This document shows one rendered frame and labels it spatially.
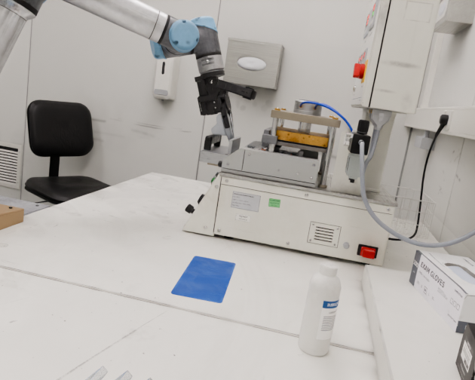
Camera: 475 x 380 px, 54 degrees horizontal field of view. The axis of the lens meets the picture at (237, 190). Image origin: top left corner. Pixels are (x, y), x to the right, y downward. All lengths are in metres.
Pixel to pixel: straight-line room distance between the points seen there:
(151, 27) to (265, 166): 0.44
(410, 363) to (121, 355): 0.41
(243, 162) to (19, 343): 0.72
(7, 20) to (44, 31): 2.02
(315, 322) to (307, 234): 0.51
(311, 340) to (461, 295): 0.28
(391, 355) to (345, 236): 0.54
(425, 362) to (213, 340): 0.32
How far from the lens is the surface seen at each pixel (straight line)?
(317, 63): 2.82
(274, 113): 1.24
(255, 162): 1.22
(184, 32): 1.22
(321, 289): 0.75
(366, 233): 1.25
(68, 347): 0.74
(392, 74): 1.22
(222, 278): 1.01
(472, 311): 0.91
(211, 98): 1.37
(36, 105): 2.94
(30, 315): 0.82
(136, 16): 1.22
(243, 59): 2.73
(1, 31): 1.34
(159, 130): 2.99
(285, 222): 1.24
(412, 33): 1.24
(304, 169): 1.22
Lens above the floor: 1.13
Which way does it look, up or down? 11 degrees down
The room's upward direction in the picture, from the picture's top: 9 degrees clockwise
